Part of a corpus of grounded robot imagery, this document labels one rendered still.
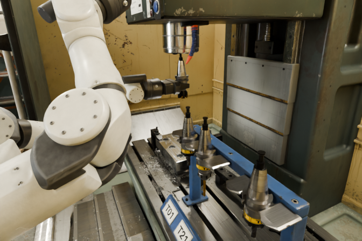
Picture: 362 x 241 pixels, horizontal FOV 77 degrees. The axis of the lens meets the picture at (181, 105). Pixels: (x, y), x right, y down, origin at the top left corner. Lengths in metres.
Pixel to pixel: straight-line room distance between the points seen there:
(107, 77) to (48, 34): 1.60
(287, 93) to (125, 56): 1.33
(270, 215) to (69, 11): 0.52
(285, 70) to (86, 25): 0.91
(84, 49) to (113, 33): 1.57
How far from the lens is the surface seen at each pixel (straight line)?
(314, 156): 1.25
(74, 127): 0.29
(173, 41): 0.96
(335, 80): 1.18
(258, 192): 0.52
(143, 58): 2.03
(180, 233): 0.86
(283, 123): 1.20
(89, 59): 0.39
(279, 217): 0.53
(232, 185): 0.58
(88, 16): 0.44
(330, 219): 1.55
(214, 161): 0.66
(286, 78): 1.14
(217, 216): 0.96
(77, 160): 0.29
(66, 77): 1.97
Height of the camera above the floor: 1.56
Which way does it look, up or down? 18 degrees down
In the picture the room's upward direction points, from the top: 1 degrees counter-clockwise
